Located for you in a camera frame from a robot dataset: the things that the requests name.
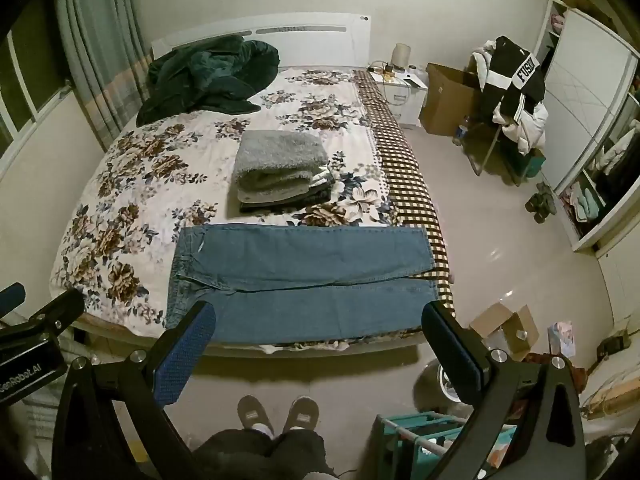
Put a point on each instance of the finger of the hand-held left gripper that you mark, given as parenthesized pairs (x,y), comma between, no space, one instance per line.
(11,296)
(55,310)

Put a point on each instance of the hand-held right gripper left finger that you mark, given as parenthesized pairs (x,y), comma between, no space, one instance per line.
(185,355)

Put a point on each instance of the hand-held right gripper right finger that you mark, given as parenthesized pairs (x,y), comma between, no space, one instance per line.
(450,345)

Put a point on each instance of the blue jeans pants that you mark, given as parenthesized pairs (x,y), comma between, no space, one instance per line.
(300,260)

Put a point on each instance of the dark folded pants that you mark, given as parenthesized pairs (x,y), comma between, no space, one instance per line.
(320,187)

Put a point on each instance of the white round object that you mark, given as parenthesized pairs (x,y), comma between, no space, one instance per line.
(447,387)

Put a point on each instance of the small open cardboard box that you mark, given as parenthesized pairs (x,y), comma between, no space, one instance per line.
(505,330)

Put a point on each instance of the grey house slipper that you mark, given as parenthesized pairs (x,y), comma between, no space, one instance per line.
(252,412)
(301,412)

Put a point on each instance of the teal rack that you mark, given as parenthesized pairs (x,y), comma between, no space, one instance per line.
(415,430)

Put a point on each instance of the pink and blue packet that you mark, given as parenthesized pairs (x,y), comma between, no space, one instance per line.
(561,337)

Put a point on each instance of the person's dark trouser legs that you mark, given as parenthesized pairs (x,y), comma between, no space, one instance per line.
(260,452)

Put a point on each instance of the dark green slipper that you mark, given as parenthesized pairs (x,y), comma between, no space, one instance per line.
(542,212)
(539,194)

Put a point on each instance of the floral bed sheet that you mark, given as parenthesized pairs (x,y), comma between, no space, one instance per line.
(165,170)

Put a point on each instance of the brown checkered blanket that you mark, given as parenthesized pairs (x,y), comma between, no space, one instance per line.
(400,160)

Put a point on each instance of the chair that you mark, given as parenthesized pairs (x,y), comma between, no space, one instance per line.
(482,150)

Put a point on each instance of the teal storage box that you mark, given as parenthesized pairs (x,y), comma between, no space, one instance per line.
(534,165)

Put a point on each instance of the plastic water bottle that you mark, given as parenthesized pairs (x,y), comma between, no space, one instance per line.
(461,132)

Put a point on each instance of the grey fluffy folded garment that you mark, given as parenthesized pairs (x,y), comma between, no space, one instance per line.
(280,155)

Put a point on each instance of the window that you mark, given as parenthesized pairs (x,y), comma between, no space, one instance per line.
(25,75)

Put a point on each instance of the large cardboard box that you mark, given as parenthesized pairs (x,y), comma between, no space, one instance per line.
(447,100)

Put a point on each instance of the white nightstand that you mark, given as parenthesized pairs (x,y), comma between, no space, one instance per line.
(405,102)

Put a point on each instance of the dark flat device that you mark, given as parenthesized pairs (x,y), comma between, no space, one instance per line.
(411,82)

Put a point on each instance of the black jacket with white stripe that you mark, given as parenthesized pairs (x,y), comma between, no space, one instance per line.
(510,80)

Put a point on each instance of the grey-green curtain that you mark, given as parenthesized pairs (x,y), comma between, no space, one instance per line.
(95,35)

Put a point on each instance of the dark green plush blanket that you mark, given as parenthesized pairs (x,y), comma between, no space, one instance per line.
(210,75)

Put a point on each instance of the white wardrobe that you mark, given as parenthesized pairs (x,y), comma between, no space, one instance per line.
(585,85)

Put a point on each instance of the white table lamp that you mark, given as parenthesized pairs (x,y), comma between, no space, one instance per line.
(401,55)

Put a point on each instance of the white headboard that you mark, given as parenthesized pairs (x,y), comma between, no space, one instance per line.
(310,40)

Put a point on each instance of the pink plush toy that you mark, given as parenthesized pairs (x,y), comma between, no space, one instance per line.
(557,21)

